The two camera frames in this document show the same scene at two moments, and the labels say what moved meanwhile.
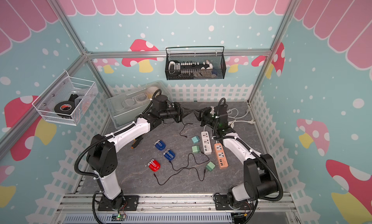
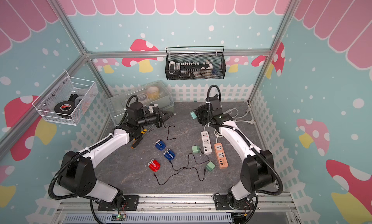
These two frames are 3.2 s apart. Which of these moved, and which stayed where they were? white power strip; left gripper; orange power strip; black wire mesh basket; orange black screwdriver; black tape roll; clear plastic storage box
Moved: left gripper
Stayed: orange black screwdriver; black tape roll; clear plastic storage box; black wire mesh basket; white power strip; orange power strip
